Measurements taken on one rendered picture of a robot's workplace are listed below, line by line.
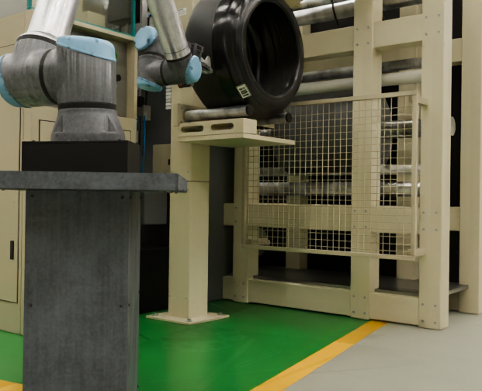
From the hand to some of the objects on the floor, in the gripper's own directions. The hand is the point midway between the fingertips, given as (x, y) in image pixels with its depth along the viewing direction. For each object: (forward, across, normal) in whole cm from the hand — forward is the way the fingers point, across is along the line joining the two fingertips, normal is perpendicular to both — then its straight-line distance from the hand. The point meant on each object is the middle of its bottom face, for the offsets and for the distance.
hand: (209, 73), depth 251 cm
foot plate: (+38, +33, +100) cm, 112 cm away
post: (+38, +33, +100) cm, 112 cm away
